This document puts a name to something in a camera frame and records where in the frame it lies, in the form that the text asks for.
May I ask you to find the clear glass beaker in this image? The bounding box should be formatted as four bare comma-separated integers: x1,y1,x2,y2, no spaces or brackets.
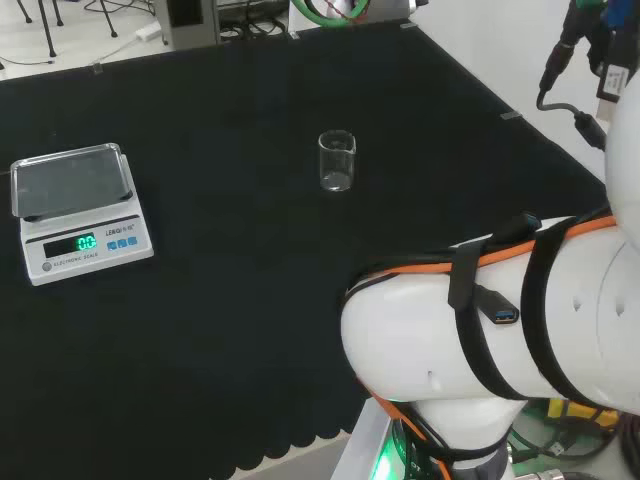
317,130,357,194

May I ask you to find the black bench cloth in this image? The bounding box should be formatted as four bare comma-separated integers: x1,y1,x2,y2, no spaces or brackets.
0,22,614,480

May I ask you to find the white electronic balance steel pan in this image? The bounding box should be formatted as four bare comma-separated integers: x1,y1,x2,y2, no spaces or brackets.
9,143,155,287

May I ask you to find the grey metal cabinet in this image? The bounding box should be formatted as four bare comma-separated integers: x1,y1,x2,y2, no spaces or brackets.
152,0,222,51

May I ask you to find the black tripod leg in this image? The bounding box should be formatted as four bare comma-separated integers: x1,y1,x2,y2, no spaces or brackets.
37,0,58,58
98,0,120,39

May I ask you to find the orange cable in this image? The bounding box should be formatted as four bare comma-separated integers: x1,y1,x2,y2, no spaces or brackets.
367,214,616,480

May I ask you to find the black USB cable plug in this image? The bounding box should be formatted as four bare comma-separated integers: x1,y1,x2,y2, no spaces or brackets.
472,283,522,327

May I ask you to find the green cable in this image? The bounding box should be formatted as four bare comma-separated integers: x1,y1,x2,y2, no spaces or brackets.
292,0,371,26

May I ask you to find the black cable with connector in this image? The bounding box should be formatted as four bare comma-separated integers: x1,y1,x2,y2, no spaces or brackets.
536,0,609,150

